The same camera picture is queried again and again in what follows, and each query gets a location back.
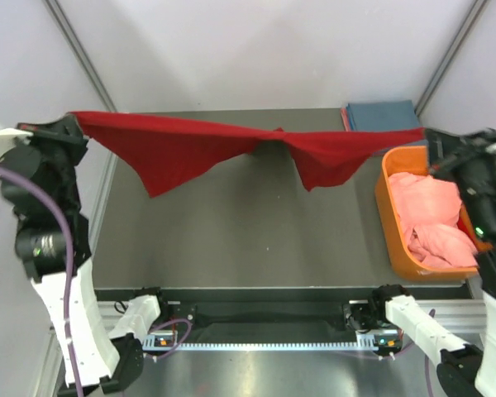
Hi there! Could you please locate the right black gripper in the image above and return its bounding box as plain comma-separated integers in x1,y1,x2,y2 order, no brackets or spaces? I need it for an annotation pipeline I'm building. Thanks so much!
423,125,496,240

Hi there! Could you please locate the red t shirt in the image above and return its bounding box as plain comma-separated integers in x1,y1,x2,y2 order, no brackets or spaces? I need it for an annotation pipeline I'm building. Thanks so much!
74,112,424,198

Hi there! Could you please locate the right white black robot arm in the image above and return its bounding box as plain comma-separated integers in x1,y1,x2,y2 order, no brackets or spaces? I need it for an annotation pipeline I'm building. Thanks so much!
369,128,496,396

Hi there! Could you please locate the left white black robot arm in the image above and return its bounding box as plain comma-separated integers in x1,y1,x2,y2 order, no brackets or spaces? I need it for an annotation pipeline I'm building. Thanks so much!
0,115,171,396

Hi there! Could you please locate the crumpled pink t shirt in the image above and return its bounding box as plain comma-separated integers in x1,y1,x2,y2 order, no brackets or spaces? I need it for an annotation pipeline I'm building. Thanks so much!
389,172,478,270

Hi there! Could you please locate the orange plastic bin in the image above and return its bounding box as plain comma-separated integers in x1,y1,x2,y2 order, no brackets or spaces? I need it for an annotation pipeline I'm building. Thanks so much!
374,146,491,281

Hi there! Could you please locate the folded blue t shirt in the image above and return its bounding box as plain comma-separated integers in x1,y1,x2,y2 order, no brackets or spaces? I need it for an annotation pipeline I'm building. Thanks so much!
346,100,421,132

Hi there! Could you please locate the folded pink t shirt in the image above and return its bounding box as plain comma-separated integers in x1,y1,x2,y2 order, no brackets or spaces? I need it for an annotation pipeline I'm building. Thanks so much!
341,108,352,132

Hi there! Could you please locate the left aluminium frame post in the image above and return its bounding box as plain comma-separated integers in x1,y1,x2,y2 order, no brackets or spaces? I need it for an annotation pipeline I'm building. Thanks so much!
42,0,117,112

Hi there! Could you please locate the aluminium frame post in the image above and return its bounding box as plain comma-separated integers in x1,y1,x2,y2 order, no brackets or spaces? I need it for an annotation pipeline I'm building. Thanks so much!
42,0,117,112
414,0,490,118

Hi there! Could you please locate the right aluminium frame post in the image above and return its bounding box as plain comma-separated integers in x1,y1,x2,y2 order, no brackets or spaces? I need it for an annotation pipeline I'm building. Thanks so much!
414,0,490,118

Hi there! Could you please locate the grey slotted cable duct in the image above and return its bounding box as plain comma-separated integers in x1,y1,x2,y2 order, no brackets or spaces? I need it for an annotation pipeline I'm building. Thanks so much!
142,332,402,352

